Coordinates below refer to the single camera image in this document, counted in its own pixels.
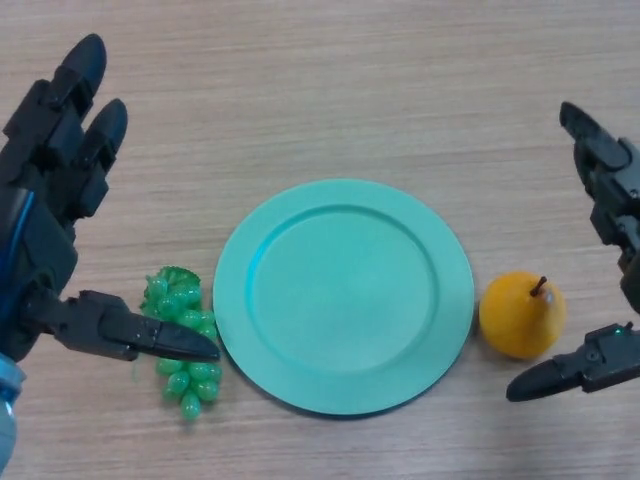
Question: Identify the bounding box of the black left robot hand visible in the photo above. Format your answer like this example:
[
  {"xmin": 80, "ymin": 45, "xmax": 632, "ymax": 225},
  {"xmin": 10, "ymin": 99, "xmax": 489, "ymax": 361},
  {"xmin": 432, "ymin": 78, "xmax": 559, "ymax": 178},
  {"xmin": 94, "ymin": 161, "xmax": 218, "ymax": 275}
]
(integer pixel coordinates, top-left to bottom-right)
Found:
[{"xmin": 0, "ymin": 33, "xmax": 222, "ymax": 366}]

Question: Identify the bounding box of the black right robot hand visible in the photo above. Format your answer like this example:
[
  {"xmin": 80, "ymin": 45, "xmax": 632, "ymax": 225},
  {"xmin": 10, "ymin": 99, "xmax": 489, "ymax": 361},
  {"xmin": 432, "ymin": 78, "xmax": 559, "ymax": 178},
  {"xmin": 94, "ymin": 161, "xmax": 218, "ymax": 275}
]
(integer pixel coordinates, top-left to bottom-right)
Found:
[{"xmin": 505, "ymin": 101, "xmax": 640, "ymax": 404}]

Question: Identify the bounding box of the yellow pear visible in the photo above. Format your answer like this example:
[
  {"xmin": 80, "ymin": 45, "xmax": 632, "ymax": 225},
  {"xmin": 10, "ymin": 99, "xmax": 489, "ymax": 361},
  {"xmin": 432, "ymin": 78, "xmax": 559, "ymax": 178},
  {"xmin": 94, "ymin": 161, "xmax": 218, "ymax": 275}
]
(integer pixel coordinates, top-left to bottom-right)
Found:
[{"xmin": 478, "ymin": 270, "xmax": 568, "ymax": 360}]

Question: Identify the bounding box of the green round plate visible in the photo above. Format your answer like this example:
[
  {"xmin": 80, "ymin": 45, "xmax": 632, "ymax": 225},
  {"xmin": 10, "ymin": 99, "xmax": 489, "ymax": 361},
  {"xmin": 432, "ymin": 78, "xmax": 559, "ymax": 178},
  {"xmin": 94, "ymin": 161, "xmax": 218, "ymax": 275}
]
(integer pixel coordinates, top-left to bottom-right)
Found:
[{"xmin": 212, "ymin": 178, "xmax": 475, "ymax": 418}]

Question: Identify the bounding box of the green grape bunch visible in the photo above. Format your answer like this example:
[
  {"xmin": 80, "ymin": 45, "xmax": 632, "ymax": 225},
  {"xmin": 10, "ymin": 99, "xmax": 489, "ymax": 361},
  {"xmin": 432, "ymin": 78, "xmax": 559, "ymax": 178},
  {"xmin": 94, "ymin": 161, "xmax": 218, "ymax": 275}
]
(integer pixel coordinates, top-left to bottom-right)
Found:
[{"xmin": 130, "ymin": 266, "xmax": 224, "ymax": 424}]

